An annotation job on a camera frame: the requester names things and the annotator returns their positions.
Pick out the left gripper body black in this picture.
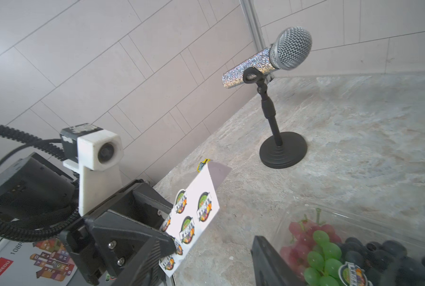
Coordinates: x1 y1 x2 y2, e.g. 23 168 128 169
59 179 173 286

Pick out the white toy block bucket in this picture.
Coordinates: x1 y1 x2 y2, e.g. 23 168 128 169
0 238 77 286

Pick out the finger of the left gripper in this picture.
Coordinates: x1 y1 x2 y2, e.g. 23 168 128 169
85 210 175 286

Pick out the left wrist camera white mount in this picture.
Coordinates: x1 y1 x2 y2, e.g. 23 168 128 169
60 123 124 216

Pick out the white sticker sheet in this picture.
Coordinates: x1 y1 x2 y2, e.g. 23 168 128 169
159 161 231 277

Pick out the glitter microphone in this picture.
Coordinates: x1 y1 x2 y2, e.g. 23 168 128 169
222 27 312 88

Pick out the round fruit sticker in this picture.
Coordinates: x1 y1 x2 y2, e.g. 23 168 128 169
338 262 373 286

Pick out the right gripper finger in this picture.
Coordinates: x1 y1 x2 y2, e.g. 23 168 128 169
250 235 295 286

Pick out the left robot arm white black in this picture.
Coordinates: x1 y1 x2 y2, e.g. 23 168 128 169
0 123 175 286

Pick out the black microphone stand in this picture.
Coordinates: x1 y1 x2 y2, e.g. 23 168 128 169
243 67 308 169

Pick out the clear grape box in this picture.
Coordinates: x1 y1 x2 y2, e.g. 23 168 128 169
271 204 425 286

